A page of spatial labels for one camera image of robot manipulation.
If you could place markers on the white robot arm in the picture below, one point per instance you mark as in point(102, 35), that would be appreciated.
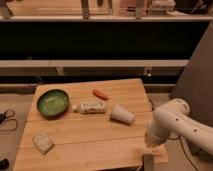
point(173, 116)

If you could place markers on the white lying bottle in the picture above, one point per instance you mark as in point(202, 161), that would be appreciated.
point(93, 107)

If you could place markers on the white paper cup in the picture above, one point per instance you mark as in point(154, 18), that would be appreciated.
point(121, 114)

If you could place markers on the green round bowl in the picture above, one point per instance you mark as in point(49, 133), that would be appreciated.
point(52, 103)

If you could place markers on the grey cabinet right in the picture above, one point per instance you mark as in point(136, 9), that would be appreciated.
point(195, 86)

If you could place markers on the black object bottom left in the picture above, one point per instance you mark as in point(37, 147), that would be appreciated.
point(4, 164)

